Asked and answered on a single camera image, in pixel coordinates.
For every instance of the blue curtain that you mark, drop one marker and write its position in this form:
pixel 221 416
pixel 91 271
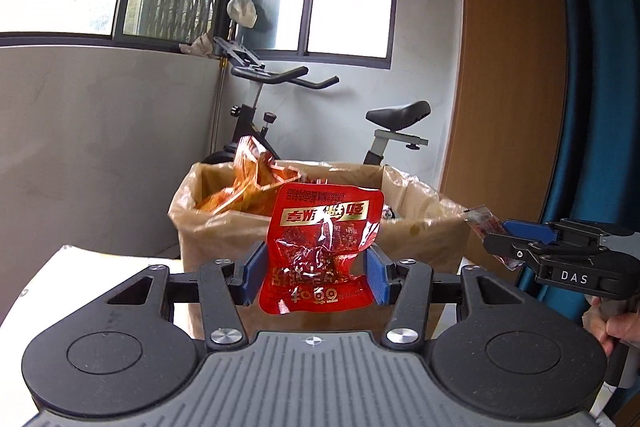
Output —
pixel 610 57

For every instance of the small red snack packet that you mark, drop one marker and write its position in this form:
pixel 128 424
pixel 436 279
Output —
pixel 487 222

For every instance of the person's right hand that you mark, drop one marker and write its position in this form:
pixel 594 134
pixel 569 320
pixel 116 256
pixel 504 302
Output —
pixel 631 332

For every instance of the checked floral tablecloth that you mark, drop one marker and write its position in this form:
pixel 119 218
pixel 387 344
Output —
pixel 75 267

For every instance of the black exercise bike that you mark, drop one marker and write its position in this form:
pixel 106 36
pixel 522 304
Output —
pixel 400 114

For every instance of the orange snack packet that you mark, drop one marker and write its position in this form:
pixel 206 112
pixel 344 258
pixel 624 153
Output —
pixel 245 187

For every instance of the wooden panel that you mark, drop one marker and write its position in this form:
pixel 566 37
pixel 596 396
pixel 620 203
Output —
pixel 500 57

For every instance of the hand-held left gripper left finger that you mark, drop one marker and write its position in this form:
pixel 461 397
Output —
pixel 255 269

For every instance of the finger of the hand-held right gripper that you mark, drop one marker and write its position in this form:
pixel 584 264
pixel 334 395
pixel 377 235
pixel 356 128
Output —
pixel 510 249
pixel 530 231

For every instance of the crumpled beige cloth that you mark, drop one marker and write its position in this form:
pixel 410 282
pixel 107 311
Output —
pixel 200 44

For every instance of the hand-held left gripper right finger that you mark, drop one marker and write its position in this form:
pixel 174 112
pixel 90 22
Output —
pixel 375 274

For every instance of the large red snack packet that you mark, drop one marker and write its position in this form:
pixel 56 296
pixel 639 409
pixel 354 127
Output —
pixel 320 237

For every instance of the lined cardboard box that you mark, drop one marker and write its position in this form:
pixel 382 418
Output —
pixel 435 257

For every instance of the vertical metal pipe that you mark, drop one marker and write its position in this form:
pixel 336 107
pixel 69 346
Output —
pixel 218 107

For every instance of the white plastic bag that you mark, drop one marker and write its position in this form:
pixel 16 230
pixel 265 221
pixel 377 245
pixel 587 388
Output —
pixel 242 9

